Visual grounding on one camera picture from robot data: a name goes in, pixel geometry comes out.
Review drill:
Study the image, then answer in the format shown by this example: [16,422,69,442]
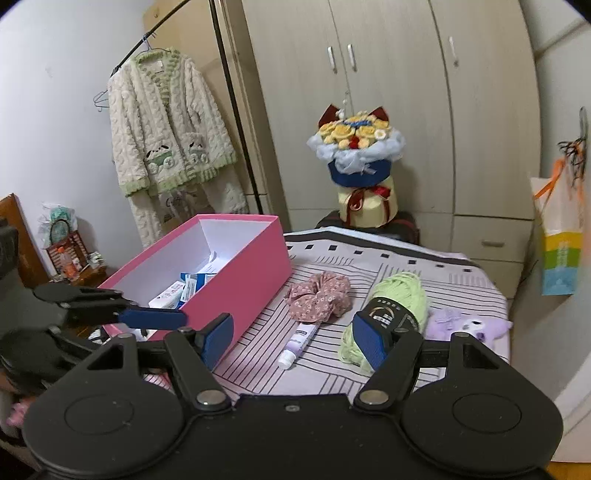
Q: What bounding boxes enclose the striped bed sheet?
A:
[138,225,512,405]

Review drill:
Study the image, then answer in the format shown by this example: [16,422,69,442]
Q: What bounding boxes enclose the black clothes rack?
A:
[113,1,263,214]

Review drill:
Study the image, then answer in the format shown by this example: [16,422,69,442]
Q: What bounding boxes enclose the green yarn ball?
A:
[338,272,428,374]

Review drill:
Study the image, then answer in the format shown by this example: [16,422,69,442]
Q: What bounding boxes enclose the pink storage box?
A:
[101,214,293,343]

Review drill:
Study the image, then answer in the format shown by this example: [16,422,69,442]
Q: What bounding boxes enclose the wooden side table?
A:
[0,193,112,289]

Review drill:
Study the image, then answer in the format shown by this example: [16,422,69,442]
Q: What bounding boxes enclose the purple plush toy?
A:
[424,308,513,348]

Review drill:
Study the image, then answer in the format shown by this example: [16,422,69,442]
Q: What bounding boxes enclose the cream pyjama trousers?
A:
[128,166,249,249]

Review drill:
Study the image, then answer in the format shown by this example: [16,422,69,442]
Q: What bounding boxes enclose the colourful paper gift bag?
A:
[530,158,583,296]

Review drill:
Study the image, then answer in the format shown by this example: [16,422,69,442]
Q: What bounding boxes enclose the purple cream tube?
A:
[277,322,321,370]

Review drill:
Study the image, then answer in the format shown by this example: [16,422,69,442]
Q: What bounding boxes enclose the cream green knit cardigan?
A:
[107,49,236,197]

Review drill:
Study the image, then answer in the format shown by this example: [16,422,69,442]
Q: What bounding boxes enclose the white door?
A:
[554,174,590,463]

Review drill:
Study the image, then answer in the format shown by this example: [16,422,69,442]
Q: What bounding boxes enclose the flower bouquet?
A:
[308,104,406,229]

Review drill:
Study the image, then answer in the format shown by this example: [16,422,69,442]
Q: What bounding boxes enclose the pink floral scrunchie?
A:
[284,271,353,323]

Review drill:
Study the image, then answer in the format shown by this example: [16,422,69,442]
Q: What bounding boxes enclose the beige wardrobe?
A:
[144,1,541,298]

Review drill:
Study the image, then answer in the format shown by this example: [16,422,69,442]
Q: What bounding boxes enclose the blue white tube box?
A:
[179,273,215,305]

